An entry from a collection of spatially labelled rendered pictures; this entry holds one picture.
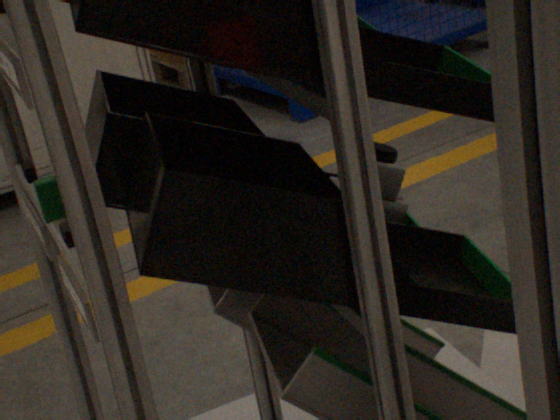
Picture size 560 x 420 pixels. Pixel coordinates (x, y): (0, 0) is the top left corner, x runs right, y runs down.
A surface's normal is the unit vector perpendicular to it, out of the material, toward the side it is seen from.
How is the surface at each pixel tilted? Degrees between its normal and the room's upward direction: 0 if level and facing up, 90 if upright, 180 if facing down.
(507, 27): 90
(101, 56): 90
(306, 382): 90
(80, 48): 90
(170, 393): 0
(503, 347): 0
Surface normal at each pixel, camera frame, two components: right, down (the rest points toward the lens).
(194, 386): -0.17, -0.90
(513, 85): -0.91, 0.29
